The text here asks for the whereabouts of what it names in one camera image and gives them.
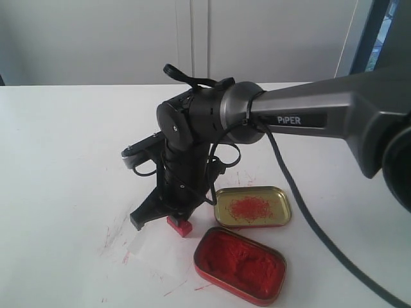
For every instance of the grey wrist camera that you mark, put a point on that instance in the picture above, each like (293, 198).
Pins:
(147, 149)

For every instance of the small red block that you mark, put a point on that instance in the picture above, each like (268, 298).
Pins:
(182, 227)

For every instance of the white cabinet doors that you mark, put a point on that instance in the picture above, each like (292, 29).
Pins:
(129, 42)

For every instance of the gold tin lid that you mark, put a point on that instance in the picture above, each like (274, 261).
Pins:
(252, 207)

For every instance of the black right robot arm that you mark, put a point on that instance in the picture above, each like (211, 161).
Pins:
(370, 111)

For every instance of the red tin with red powder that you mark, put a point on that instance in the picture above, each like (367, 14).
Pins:
(241, 266)

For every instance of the dark window frame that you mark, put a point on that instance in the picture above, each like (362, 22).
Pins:
(375, 32)

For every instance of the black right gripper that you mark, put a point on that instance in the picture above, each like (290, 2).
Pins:
(187, 177)

